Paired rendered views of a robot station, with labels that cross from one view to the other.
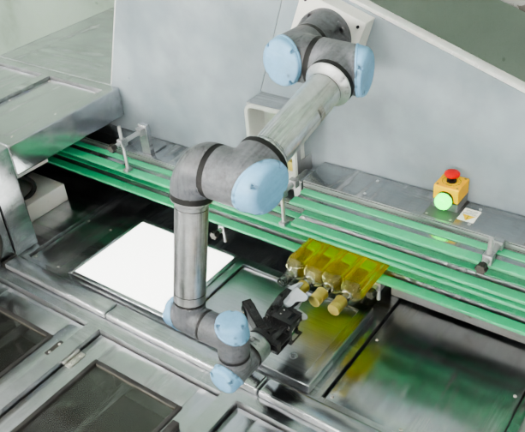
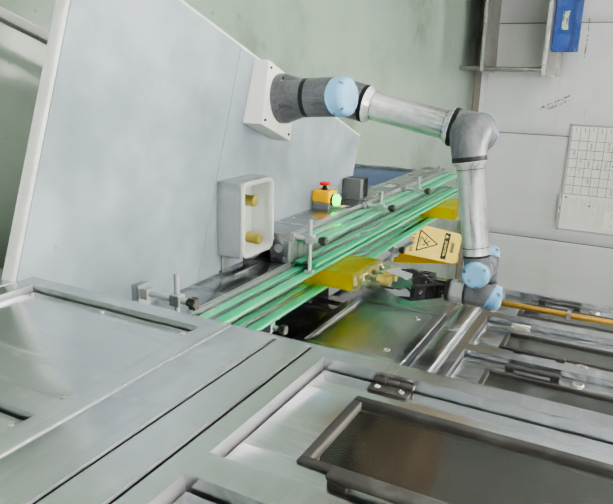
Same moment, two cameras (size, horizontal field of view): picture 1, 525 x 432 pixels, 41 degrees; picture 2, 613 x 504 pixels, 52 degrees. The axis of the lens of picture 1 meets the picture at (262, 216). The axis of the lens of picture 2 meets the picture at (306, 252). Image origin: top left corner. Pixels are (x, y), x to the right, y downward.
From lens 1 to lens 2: 2.78 m
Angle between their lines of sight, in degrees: 90
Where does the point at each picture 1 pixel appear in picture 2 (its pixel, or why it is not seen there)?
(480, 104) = (321, 131)
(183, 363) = (441, 366)
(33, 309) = not seen: hidden behind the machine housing
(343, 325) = (376, 304)
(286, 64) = (353, 95)
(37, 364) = not seen: hidden behind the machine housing
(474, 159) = (320, 172)
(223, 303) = (363, 345)
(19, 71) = not seen: outside the picture
